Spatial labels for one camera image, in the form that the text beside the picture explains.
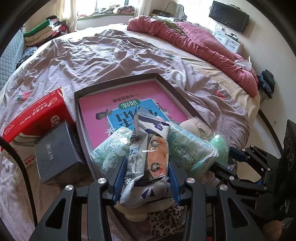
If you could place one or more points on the red and white tissue box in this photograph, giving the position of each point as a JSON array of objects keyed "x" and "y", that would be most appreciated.
[{"x": 39, "y": 109}]

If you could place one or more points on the white plastic bag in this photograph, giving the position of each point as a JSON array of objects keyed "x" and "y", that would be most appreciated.
[{"x": 242, "y": 63}]

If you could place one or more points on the plastic-wrapped beige roll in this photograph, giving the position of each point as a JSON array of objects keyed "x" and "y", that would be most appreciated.
[{"x": 194, "y": 127}]

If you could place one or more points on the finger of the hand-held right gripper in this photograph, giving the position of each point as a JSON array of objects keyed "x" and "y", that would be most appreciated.
[
  {"x": 231, "y": 178},
  {"x": 237, "y": 154}
]

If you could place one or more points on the pink quilt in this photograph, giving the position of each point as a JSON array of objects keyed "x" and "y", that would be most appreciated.
[{"x": 196, "y": 44}]

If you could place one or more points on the white drawer cabinet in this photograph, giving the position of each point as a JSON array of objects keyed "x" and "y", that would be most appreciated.
[{"x": 227, "y": 40}]

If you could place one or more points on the dark clothes pile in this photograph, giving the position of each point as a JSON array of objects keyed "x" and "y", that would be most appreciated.
[{"x": 267, "y": 81}]

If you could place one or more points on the dark patterned pillow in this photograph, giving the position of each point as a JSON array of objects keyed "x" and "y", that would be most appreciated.
[{"x": 26, "y": 55}]

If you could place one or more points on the white purple plastic packet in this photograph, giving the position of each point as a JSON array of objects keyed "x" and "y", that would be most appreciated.
[{"x": 138, "y": 162}]

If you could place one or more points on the plastic-wrapped green sponge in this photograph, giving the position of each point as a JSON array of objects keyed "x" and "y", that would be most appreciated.
[{"x": 220, "y": 148}]

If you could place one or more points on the grey quilted bed headboard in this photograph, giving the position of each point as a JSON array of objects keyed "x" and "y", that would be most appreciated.
[{"x": 11, "y": 55}]

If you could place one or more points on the black flat television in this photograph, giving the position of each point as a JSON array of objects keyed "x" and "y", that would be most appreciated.
[{"x": 229, "y": 15}]

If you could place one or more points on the cream curtain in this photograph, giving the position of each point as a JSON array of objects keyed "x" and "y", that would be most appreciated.
[
  {"x": 67, "y": 14},
  {"x": 144, "y": 8}
]

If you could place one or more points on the green tissue pack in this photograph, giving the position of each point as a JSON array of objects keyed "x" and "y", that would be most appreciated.
[
  {"x": 192, "y": 150},
  {"x": 108, "y": 148}
]

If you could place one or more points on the bedding pile on windowsill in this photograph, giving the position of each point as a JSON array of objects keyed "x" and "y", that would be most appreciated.
[{"x": 118, "y": 10}]

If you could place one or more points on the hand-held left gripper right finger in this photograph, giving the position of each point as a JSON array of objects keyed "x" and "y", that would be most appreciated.
[{"x": 174, "y": 185}]

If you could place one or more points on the white chair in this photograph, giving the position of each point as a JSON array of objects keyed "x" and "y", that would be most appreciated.
[{"x": 177, "y": 8}]

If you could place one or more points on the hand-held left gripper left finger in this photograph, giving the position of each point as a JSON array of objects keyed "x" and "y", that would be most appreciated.
[{"x": 119, "y": 183}]

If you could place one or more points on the stack of folded clothes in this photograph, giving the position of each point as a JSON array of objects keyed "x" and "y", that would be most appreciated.
[{"x": 39, "y": 32}]

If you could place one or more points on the pink book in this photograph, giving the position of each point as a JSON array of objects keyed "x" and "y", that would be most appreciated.
[{"x": 97, "y": 104}]

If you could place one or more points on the window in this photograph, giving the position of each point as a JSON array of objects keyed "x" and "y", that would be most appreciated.
[{"x": 87, "y": 5}]

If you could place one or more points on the shallow dark cardboard tray box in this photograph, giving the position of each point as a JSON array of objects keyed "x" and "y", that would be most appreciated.
[{"x": 182, "y": 99}]

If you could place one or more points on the cream scrunchie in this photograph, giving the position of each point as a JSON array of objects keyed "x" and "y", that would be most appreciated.
[{"x": 133, "y": 214}]

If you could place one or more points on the leopard print scrunchie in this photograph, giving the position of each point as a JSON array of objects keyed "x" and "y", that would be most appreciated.
[{"x": 165, "y": 220}]

